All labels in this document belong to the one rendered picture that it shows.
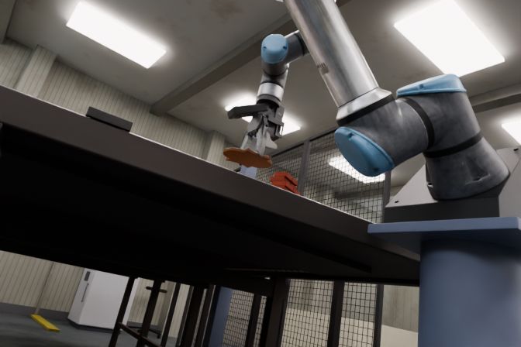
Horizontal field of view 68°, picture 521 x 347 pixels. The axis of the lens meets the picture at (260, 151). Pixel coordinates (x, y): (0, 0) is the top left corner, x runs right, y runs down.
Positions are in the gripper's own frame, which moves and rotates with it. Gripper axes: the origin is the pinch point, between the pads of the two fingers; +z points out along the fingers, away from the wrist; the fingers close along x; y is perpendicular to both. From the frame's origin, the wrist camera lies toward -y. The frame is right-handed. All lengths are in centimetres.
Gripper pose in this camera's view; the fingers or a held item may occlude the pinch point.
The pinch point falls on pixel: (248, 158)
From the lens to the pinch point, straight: 110.2
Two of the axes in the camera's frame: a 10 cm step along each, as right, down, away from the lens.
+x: -5.3, 2.3, 8.2
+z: -2.1, 9.0, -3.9
